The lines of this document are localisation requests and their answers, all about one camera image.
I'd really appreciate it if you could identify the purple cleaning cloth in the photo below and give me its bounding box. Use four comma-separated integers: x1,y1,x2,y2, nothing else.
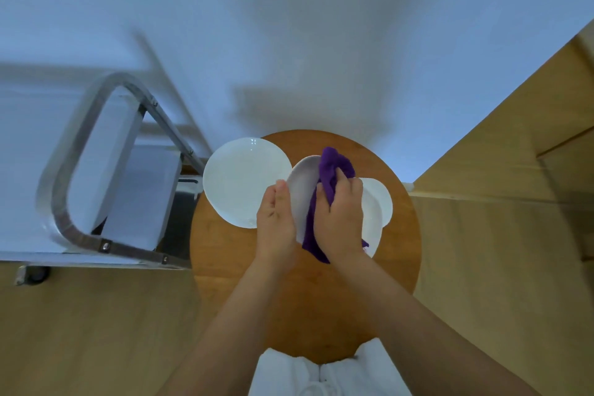
301,146,370,265

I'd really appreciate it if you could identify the steel three-tier cart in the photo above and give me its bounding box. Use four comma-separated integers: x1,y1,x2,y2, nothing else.
0,71,207,288

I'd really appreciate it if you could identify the stack of white round plates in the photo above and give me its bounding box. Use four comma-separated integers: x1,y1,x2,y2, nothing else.
202,137,293,230

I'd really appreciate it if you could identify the person's left forearm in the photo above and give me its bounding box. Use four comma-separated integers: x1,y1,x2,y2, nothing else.
157,260,298,396

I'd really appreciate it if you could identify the stack of white rectangular plates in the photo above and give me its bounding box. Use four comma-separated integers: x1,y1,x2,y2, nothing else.
359,177,394,228

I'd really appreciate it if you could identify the person's right forearm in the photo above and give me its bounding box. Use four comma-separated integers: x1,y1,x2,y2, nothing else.
332,251,541,396

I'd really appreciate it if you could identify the person's right hand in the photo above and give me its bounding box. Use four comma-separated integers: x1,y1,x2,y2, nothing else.
313,167,368,267

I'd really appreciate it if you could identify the white oblong serving plate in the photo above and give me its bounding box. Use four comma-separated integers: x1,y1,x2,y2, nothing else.
286,155,384,258

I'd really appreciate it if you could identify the round wooden side table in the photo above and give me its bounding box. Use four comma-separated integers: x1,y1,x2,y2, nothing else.
189,129,422,366

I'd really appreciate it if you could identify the person's white garment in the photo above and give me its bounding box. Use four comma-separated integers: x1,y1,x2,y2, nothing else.
248,337,413,396

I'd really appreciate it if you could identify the person's left hand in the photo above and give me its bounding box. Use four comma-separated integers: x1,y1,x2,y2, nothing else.
256,179,298,271

